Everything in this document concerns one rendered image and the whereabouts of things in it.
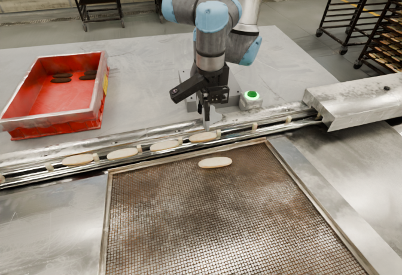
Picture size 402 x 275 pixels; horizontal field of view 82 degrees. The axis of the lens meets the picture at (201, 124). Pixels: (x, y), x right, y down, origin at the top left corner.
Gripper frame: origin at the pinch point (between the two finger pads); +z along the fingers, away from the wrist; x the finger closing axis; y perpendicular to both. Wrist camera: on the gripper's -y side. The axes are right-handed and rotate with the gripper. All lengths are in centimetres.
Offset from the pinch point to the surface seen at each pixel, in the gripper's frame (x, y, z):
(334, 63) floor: 152, 214, 92
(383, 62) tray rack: 108, 228, 68
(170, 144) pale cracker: -1.1, -11.4, 7.5
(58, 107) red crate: 35, -53, 11
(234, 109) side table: 14.8, 18.5, 11.2
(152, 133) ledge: 5.6, -16.5, 7.3
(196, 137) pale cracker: -0.6, -2.0, 7.3
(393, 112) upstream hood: -9, 73, 5
